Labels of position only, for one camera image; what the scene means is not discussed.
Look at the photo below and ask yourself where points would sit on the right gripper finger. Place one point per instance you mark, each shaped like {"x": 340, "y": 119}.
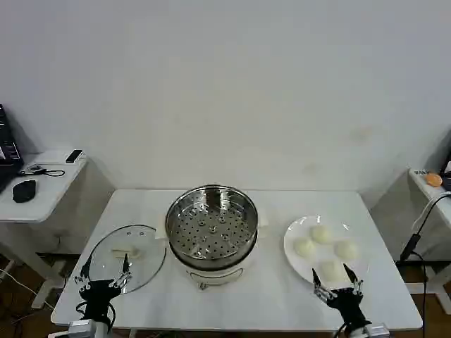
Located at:
{"x": 351, "y": 276}
{"x": 318, "y": 281}

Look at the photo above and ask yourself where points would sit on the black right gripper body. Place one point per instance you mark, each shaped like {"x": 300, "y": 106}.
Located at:
{"x": 349, "y": 303}

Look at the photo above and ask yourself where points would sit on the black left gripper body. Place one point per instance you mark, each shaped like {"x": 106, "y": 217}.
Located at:
{"x": 97, "y": 297}

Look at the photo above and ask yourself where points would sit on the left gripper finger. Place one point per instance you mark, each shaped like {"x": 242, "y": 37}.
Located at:
{"x": 84, "y": 273}
{"x": 124, "y": 265}

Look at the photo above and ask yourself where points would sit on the white steamed bun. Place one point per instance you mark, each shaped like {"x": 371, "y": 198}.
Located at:
{"x": 320, "y": 234}
{"x": 331, "y": 270}
{"x": 346, "y": 249}
{"x": 303, "y": 247}

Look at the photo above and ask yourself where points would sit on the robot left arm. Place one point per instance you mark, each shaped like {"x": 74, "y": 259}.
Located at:
{"x": 84, "y": 329}

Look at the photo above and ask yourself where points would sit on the round glass lid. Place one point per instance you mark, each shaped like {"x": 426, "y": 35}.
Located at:
{"x": 105, "y": 260}

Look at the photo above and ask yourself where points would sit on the white round plate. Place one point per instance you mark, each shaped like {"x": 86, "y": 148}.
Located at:
{"x": 299, "y": 264}

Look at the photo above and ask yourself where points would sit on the white side desk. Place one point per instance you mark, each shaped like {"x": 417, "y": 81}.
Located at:
{"x": 42, "y": 197}

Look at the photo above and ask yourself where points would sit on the white electric cooker base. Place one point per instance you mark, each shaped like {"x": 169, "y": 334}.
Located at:
{"x": 218, "y": 274}

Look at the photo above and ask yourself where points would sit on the steel perforated steamer basket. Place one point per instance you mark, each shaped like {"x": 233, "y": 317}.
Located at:
{"x": 211, "y": 229}

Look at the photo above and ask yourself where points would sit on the black computer mouse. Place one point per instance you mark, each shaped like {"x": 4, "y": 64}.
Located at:
{"x": 24, "y": 191}

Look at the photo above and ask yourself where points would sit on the white side table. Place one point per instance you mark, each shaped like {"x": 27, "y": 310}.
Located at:
{"x": 435, "y": 204}

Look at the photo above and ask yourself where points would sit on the small white black phone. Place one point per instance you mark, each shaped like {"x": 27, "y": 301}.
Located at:
{"x": 74, "y": 156}

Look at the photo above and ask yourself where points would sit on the orange round object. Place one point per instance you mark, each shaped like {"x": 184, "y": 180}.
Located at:
{"x": 433, "y": 179}

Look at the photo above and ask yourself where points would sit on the black device at table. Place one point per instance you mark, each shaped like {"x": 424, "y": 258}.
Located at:
{"x": 447, "y": 165}

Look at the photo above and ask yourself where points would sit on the black laptop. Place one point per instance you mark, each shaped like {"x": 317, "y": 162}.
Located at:
{"x": 7, "y": 148}

